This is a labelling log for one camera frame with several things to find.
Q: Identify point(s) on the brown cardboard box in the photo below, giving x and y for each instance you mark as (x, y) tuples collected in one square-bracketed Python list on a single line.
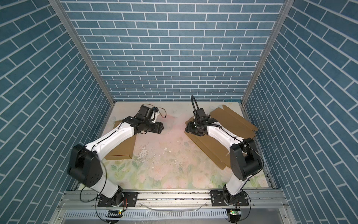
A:
[(123, 151), (223, 129)]

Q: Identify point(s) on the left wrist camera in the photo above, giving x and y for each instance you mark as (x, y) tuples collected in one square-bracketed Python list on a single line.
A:
[(154, 115)]

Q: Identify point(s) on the left aluminium corner post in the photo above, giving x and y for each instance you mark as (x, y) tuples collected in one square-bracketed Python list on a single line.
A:
[(65, 20)]

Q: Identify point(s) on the aluminium corner post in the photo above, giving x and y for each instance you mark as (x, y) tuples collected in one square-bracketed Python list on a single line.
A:
[(65, 20), (270, 42)]

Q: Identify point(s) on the green circuit board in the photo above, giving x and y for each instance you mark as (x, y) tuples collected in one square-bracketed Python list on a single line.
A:
[(234, 213), (111, 214)]

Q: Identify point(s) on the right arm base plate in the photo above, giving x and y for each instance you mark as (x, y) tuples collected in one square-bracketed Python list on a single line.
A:
[(223, 198)]

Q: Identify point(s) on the right green circuit board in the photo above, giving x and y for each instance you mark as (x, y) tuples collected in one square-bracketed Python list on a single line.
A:
[(234, 213)]

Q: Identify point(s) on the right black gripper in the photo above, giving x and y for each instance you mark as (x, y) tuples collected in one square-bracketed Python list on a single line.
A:
[(189, 128)]

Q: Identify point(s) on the white slotted cable duct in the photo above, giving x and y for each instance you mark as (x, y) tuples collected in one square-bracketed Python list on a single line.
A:
[(134, 215)]

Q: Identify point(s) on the aluminium front rail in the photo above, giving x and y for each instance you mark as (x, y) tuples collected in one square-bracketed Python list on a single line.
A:
[(174, 199)]

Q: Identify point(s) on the left green circuit board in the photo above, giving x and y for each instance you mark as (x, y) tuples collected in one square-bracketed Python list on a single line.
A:
[(111, 214)]

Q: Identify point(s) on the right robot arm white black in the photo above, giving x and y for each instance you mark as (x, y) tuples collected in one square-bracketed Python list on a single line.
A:
[(245, 162)]

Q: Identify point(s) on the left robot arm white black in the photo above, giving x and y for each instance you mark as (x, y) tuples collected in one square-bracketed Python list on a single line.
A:
[(86, 166)]

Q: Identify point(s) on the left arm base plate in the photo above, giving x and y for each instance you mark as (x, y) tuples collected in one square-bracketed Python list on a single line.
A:
[(123, 199)]

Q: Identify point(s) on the right aluminium corner post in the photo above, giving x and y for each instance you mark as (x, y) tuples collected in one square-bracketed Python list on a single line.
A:
[(270, 42)]

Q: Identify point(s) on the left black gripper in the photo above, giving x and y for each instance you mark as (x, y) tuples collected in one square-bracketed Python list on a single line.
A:
[(158, 128)]

